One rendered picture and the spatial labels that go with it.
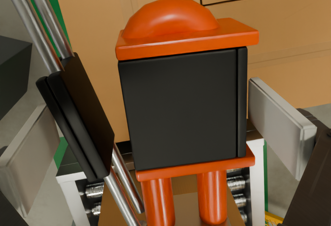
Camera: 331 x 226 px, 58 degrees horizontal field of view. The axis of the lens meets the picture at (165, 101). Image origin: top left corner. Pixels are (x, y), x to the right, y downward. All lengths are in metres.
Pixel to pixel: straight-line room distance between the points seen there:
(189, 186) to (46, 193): 1.13
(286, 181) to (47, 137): 1.94
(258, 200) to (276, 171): 0.78
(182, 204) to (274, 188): 1.83
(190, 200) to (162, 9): 0.16
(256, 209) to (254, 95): 1.07
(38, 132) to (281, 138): 0.13
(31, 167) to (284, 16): 0.91
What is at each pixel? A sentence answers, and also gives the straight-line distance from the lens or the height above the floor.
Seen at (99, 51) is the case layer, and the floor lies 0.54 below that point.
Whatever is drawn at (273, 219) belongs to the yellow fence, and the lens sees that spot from 2.03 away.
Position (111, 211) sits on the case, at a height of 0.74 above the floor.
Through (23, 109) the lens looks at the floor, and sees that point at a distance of 1.68.
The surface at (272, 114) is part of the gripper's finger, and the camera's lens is 0.17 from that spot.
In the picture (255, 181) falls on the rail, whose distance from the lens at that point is 1.16.
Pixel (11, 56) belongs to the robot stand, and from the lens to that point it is 1.32.
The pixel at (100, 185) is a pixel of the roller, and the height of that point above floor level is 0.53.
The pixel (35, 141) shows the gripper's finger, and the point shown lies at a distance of 0.17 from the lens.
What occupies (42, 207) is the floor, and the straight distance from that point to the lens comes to 2.01.
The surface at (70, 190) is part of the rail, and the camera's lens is 1.11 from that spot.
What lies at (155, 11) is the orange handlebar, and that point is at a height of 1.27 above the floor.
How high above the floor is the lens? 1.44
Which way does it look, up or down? 66 degrees down
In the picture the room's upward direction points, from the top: 167 degrees clockwise
